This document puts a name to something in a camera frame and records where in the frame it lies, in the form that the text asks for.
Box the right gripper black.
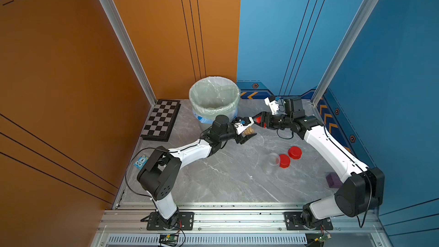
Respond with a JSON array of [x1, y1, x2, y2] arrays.
[[250, 111, 293, 129]]

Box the peanut jar back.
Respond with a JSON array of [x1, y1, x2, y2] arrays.
[[241, 126, 255, 136]]

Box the peanut jar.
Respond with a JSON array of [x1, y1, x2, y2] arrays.
[[263, 153, 281, 175], [241, 126, 255, 136]]

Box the red lid of front jar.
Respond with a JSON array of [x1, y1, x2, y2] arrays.
[[288, 146, 302, 160]]

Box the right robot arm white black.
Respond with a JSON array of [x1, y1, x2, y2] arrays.
[[253, 97, 385, 228]]

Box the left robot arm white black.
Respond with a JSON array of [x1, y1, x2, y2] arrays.
[[137, 115, 256, 229]]

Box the translucent green bin liner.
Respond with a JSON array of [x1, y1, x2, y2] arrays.
[[189, 77, 241, 122]]

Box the black white chessboard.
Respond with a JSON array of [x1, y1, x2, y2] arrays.
[[141, 99, 181, 142]]

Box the purple block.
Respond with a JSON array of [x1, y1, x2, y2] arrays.
[[326, 172, 343, 189]]

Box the small blue toy block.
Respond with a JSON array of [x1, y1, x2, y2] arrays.
[[134, 156, 148, 170]]

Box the left green circuit board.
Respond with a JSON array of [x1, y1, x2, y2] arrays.
[[158, 233, 179, 247]]

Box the green circuit board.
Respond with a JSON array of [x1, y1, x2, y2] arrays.
[[158, 233, 179, 247], [314, 233, 332, 247]]

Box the right green circuit board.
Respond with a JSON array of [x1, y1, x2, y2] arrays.
[[314, 233, 332, 247]]

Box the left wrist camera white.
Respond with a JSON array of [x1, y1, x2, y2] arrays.
[[232, 117, 254, 135]]

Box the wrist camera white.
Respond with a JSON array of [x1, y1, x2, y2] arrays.
[[232, 117, 254, 135], [264, 96, 282, 115]]

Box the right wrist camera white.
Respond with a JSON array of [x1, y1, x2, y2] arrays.
[[264, 96, 282, 115]]

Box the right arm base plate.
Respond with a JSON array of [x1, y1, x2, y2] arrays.
[[284, 212, 333, 232]]

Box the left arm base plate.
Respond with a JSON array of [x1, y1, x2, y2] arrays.
[[146, 212, 194, 232]]

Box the right aluminium corner post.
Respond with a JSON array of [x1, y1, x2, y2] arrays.
[[311, 0, 379, 107]]

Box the aluminium corner post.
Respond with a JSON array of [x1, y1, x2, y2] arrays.
[[311, 0, 379, 107], [99, 0, 157, 105]]

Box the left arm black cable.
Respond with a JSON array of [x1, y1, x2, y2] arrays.
[[124, 126, 213, 200]]

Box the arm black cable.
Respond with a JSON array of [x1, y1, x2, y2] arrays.
[[124, 126, 213, 200], [276, 99, 373, 229]]

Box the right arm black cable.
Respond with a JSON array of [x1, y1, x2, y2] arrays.
[[276, 99, 373, 229]]

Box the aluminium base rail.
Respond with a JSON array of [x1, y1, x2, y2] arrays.
[[91, 202, 391, 247]]

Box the left aluminium corner post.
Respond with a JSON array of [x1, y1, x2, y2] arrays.
[[99, 0, 157, 105]]

